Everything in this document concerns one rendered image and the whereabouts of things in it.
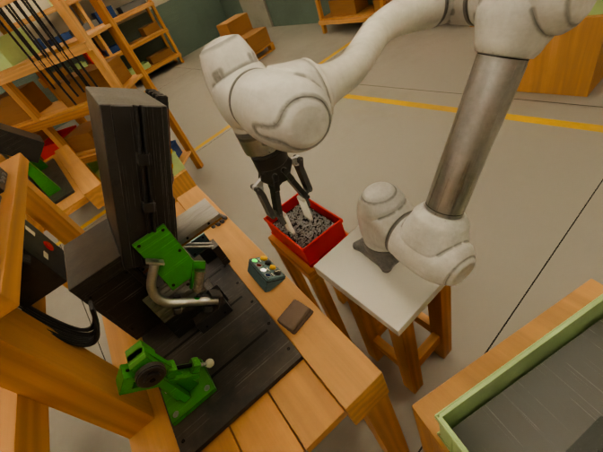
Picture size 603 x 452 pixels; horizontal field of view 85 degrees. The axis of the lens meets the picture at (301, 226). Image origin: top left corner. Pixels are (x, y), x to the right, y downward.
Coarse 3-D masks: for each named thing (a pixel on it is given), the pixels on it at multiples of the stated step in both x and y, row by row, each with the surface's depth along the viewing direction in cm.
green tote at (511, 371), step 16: (592, 304) 80; (576, 320) 80; (592, 320) 87; (544, 336) 79; (560, 336) 81; (576, 336) 89; (528, 352) 77; (544, 352) 83; (512, 368) 78; (528, 368) 84; (480, 384) 76; (496, 384) 79; (464, 400) 75; (480, 400) 81; (448, 416) 76; (464, 416) 83; (448, 432) 72; (448, 448) 81; (464, 448) 69
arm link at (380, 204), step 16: (368, 192) 103; (384, 192) 100; (400, 192) 101; (368, 208) 101; (384, 208) 98; (400, 208) 100; (368, 224) 104; (384, 224) 99; (368, 240) 111; (384, 240) 101
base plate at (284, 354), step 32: (192, 256) 150; (224, 288) 130; (224, 320) 119; (256, 320) 115; (160, 352) 118; (192, 352) 114; (224, 352) 110; (256, 352) 106; (288, 352) 103; (224, 384) 102; (256, 384) 99; (192, 416) 98; (224, 416) 95; (192, 448) 92
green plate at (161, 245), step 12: (156, 228) 106; (144, 240) 105; (156, 240) 107; (168, 240) 109; (144, 252) 106; (156, 252) 108; (168, 252) 109; (180, 252) 111; (168, 264) 110; (180, 264) 112; (192, 264) 114; (168, 276) 111; (180, 276) 113
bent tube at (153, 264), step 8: (152, 264) 104; (160, 264) 105; (152, 272) 105; (152, 280) 106; (152, 288) 106; (152, 296) 107; (160, 296) 109; (160, 304) 109; (168, 304) 110; (176, 304) 111; (184, 304) 113; (192, 304) 114; (200, 304) 115; (208, 304) 117; (216, 304) 119
